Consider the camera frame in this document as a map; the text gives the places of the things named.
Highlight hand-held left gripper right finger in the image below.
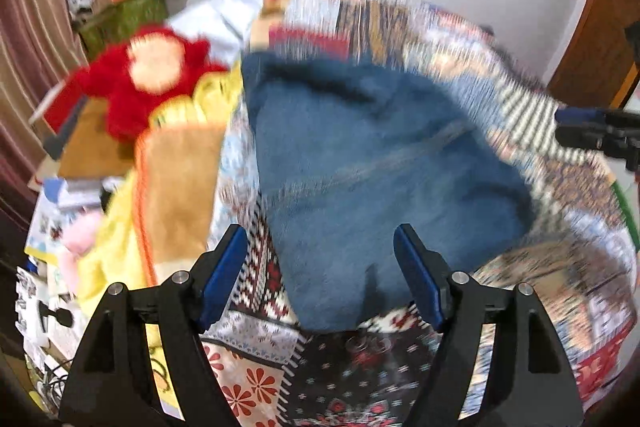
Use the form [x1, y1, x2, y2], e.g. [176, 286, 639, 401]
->
[393, 223, 583, 427]

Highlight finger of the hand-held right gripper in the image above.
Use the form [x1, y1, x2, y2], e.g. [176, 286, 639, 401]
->
[554, 107, 640, 172]

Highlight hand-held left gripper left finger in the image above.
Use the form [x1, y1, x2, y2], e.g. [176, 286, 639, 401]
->
[59, 223, 249, 427]

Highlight blue denim jacket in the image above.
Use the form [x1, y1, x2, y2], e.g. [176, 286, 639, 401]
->
[241, 52, 538, 333]

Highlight brown wooden door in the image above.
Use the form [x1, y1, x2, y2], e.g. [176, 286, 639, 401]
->
[547, 0, 640, 108]

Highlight patchwork printed blanket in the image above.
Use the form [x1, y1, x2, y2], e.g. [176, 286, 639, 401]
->
[200, 0, 638, 427]

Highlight pink plush toy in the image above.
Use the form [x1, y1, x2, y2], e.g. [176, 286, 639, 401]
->
[60, 212, 103, 293]

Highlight brown cardboard sheet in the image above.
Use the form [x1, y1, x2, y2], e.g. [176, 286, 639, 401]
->
[30, 79, 138, 180]

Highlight pile of papers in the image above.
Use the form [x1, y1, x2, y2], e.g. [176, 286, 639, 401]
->
[15, 179, 101, 408]

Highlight red plush toy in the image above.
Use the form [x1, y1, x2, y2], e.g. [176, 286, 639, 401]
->
[57, 24, 228, 140]

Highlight white pillow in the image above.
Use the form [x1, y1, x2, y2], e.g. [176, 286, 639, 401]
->
[167, 0, 266, 68]

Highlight striped curtain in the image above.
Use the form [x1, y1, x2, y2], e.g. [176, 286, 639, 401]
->
[0, 0, 96, 218]

